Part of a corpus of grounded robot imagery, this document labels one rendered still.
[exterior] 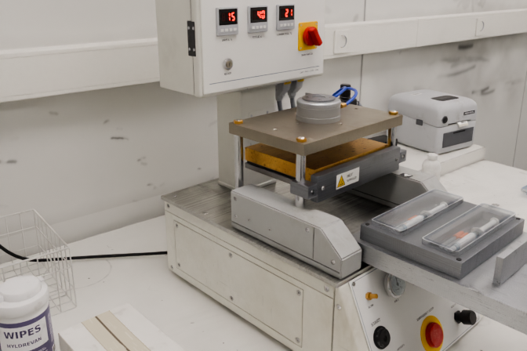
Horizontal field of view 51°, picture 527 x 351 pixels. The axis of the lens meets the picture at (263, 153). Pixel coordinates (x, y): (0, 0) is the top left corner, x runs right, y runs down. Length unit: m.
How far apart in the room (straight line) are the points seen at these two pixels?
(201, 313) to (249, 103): 0.41
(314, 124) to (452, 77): 1.47
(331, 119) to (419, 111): 0.94
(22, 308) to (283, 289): 0.40
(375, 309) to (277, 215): 0.21
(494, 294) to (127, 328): 0.53
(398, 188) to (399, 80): 1.06
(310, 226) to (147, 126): 0.69
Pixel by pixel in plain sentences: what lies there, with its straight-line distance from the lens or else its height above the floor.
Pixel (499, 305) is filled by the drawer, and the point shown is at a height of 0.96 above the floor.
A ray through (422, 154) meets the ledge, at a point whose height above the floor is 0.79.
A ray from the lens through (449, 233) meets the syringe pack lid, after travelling 0.84.
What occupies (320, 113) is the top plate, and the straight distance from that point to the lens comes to 0.95.
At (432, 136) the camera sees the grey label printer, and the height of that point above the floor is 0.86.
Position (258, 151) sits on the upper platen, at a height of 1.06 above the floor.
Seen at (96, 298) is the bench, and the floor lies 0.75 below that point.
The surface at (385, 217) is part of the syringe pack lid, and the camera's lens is 0.86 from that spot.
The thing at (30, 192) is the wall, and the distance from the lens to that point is 1.34.
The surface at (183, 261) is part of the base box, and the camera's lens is 1.14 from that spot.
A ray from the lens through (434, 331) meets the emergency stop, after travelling 0.98.
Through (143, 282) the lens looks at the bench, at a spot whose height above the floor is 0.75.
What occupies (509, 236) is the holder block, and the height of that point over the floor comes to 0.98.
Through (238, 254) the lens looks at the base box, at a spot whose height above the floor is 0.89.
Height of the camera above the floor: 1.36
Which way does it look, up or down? 18 degrees down
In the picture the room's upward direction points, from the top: straight up
